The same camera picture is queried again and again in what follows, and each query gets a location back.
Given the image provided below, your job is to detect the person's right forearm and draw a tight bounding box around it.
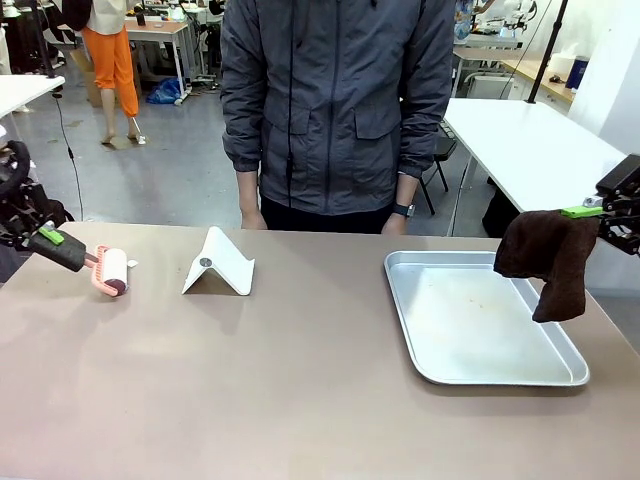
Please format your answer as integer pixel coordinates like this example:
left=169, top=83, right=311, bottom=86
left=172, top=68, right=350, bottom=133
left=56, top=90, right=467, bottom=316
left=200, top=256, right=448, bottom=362
left=237, top=168, right=262, bottom=214

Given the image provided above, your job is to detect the silver metal tray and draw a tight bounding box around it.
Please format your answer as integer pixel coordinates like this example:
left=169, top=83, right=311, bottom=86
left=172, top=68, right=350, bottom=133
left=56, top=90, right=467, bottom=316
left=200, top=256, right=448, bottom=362
left=383, top=249, right=591, bottom=387

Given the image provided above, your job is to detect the blue plastic bag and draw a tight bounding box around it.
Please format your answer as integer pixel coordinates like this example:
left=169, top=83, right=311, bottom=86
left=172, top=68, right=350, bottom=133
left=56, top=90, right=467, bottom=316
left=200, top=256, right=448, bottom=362
left=145, top=77, right=184, bottom=106

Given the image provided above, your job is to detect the thin black cable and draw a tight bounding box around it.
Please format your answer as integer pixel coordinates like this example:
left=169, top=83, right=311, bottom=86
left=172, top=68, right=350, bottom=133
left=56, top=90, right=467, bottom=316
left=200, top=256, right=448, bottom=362
left=49, top=92, right=86, bottom=221

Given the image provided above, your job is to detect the person's left hand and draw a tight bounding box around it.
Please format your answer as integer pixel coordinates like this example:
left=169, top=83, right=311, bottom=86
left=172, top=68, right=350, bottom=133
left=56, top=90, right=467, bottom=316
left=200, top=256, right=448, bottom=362
left=380, top=214, right=409, bottom=236

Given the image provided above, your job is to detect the person in grey jacket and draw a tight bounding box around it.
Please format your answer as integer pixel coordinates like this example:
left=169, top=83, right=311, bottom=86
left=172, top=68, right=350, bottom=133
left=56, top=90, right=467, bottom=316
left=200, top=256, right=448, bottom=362
left=219, top=0, right=457, bottom=236

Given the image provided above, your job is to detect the black chair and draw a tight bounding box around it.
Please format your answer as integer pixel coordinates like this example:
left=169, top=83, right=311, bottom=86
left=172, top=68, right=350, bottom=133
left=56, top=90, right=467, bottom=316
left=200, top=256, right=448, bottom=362
left=417, top=134, right=459, bottom=216

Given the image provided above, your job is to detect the pink lint roller black handle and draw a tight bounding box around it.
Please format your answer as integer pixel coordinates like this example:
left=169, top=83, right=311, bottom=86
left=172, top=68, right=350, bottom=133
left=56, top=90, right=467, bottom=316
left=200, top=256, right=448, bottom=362
left=28, top=232, right=132, bottom=300

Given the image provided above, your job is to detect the dark brown cloth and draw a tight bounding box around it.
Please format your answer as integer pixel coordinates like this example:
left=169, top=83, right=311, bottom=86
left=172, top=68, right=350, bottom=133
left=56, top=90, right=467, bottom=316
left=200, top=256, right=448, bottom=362
left=492, top=209, right=601, bottom=324

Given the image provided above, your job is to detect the wood top table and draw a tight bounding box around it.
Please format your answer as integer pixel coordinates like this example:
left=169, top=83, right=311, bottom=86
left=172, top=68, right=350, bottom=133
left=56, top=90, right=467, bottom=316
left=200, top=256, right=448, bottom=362
left=124, top=19, right=194, bottom=99

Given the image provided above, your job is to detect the black slanted pole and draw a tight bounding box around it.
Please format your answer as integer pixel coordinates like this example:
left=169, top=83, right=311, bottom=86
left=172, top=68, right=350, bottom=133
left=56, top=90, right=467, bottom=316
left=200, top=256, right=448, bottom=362
left=528, top=0, right=570, bottom=105

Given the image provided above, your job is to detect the person's left forearm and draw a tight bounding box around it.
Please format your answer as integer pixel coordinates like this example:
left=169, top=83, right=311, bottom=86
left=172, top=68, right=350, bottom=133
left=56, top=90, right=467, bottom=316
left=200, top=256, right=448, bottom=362
left=397, top=172, right=420, bottom=207

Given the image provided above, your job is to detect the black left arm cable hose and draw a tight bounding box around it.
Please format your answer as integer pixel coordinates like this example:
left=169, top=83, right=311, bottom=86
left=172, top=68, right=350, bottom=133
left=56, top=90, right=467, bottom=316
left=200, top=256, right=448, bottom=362
left=0, top=139, right=34, bottom=201

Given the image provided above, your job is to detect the black upright pole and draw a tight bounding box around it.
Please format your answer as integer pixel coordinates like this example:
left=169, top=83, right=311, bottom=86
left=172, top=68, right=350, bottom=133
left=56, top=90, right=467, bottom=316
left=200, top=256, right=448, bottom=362
left=38, top=0, right=64, bottom=96

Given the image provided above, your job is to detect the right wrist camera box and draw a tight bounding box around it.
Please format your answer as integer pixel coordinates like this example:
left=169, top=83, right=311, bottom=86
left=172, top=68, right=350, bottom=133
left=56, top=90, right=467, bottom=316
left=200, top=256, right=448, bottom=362
left=594, top=153, right=640, bottom=195

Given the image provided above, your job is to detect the white paper roll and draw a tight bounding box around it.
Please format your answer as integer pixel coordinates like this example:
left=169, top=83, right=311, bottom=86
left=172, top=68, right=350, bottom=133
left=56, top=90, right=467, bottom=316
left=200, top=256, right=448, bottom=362
left=548, top=43, right=577, bottom=76

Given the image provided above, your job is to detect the person in orange trousers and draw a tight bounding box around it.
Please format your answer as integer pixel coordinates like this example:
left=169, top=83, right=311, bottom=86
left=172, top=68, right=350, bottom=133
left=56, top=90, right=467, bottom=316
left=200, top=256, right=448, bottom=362
left=74, top=0, right=146, bottom=147

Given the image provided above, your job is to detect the person in patterned shirt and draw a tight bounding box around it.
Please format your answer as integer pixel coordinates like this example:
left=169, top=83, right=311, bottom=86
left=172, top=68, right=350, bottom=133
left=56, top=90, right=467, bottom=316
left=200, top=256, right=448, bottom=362
left=452, top=0, right=474, bottom=41

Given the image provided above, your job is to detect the wooden top desk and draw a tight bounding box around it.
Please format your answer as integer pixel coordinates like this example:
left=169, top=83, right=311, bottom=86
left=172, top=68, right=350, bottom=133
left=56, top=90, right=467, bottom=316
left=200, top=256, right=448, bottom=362
left=449, top=44, right=576, bottom=104

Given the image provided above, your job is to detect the brown leather bag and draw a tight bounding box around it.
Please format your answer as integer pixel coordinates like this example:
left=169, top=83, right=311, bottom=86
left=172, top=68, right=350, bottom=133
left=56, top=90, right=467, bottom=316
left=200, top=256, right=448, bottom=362
left=29, top=184, right=76, bottom=226

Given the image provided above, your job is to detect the small white table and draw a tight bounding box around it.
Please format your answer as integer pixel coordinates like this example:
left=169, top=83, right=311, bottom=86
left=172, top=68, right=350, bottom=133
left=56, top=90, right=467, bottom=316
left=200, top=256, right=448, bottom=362
left=0, top=73, right=67, bottom=120

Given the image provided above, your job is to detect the person's right hand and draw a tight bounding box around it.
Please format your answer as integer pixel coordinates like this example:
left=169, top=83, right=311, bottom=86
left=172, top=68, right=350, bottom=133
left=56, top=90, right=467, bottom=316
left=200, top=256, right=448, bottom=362
left=239, top=207, right=269, bottom=231

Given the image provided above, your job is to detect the white folded stand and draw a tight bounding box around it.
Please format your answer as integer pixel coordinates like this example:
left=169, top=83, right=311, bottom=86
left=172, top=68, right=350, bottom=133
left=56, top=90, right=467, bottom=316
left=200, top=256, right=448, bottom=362
left=180, top=225, right=256, bottom=297

